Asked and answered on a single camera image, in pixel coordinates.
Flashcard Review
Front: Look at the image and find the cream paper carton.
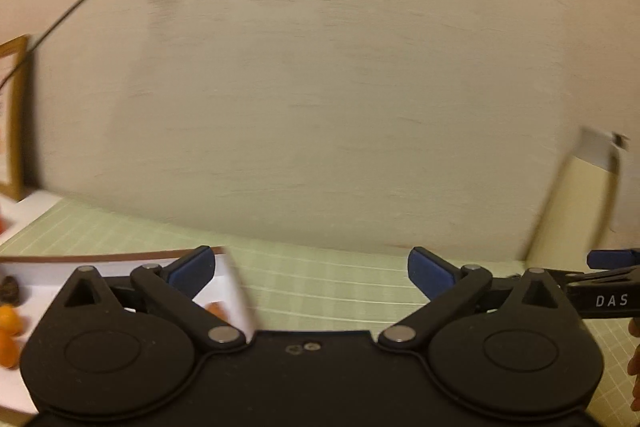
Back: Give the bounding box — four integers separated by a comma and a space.
527, 125, 630, 260

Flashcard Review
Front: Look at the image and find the person's right hand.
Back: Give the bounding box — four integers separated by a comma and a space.
628, 317, 640, 413

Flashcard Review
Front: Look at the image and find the dark round fruit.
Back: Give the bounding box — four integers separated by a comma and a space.
0, 276, 22, 306

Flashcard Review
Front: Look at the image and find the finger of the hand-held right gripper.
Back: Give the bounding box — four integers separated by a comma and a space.
587, 248, 640, 269

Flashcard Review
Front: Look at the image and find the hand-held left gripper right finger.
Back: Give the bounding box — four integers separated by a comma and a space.
378, 247, 571, 353

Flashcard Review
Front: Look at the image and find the orange tangerine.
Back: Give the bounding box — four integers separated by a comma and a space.
0, 329, 22, 369

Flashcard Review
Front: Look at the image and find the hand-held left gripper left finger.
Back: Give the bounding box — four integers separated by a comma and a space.
55, 246, 248, 353

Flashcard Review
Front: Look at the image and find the white shallow cardboard box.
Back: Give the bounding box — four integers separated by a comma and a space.
0, 246, 257, 414

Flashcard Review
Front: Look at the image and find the green checked mat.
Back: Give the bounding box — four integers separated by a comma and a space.
0, 197, 640, 427

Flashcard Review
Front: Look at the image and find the wooden picture frame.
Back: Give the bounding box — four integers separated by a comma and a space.
0, 34, 35, 202

